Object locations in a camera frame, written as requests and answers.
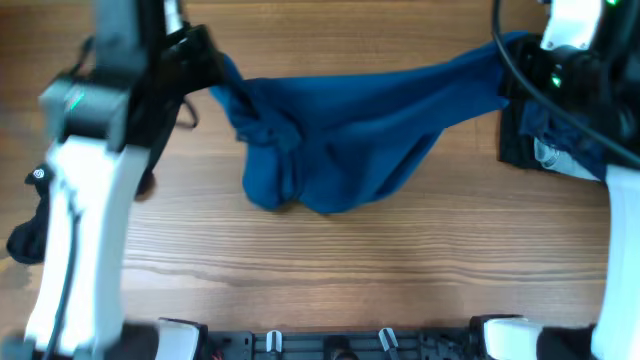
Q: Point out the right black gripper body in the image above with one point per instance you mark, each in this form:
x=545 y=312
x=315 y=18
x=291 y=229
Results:
x=558 y=74

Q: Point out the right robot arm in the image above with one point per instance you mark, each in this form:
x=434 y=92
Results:
x=584 y=72

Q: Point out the folded black garment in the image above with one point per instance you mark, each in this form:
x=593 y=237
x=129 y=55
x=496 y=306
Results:
x=514 y=148

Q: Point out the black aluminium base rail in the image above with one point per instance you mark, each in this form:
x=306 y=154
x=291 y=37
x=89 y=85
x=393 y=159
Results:
x=383 y=344

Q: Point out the folded navy blue garment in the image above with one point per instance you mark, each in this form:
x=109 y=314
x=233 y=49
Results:
x=539 y=123

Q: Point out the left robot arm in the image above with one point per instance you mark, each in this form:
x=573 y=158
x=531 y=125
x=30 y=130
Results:
x=78 y=312

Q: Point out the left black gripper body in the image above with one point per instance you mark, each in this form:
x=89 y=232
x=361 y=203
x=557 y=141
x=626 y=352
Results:
x=187 y=69

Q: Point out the blue t-shirt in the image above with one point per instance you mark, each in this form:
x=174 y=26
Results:
x=334 y=143

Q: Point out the black t-shirt with logo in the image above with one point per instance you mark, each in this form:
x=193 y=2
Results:
x=30 y=225

